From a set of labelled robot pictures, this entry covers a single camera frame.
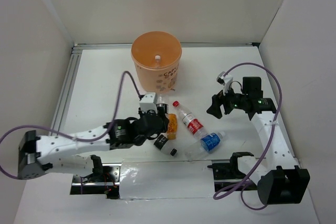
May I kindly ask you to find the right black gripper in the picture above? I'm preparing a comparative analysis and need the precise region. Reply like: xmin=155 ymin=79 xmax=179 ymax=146
xmin=206 ymin=82 xmax=248 ymax=119

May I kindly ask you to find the clear bottle dark blue label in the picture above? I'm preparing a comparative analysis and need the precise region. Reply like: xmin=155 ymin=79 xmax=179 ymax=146
xmin=156 ymin=93 xmax=169 ymax=114

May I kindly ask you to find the orange juice bottle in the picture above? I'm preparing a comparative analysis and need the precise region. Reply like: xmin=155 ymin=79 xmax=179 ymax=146
xmin=166 ymin=113 xmax=178 ymax=140

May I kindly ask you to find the clear bottle black label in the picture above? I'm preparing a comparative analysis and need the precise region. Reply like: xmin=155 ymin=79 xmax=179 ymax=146
xmin=153 ymin=134 xmax=177 ymax=157

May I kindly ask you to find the clear bottle white cap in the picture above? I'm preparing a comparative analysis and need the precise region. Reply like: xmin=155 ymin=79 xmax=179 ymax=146
xmin=154 ymin=55 xmax=162 ymax=69

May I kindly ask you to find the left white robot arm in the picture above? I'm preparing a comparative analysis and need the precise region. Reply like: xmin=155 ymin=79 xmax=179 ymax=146
xmin=18 ymin=104 xmax=169 ymax=182

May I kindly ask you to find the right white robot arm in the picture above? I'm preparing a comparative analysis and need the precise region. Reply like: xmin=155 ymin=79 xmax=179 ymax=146
xmin=207 ymin=74 xmax=310 ymax=205

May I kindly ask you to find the orange plastic bin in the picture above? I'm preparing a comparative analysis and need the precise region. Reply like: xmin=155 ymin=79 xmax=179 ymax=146
xmin=131 ymin=31 xmax=182 ymax=93

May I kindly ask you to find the clear bottle red label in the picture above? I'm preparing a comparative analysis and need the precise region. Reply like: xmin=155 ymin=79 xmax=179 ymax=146
xmin=172 ymin=101 xmax=208 ymax=141

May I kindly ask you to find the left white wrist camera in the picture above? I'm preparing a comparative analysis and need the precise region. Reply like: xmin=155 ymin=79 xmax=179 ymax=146
xmin=139 ymin=92 xmax=157 ymax=113

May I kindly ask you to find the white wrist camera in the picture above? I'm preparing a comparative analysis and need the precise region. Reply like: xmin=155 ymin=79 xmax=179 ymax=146
xmin=139 ymin=92 xmax=157 ymax=113
xmin=216 ymin=71 xmax=233 ymax=94

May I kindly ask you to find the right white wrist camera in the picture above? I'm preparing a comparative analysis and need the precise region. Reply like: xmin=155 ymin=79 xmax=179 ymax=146
xmin=216 ymin=71 xmax=233 ymax=94

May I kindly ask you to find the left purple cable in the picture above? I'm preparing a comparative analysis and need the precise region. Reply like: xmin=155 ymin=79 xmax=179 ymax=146
xmin=0 ymin=71 xmax=142 ymax=180

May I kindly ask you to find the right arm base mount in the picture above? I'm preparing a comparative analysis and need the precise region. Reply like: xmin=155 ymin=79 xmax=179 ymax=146
xmin=207 ymin=152 xmax=254 ymax=192

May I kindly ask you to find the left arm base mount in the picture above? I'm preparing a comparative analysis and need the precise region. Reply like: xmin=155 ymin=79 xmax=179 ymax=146
xmin=70 ymin=155 xmax=121 ymax=199

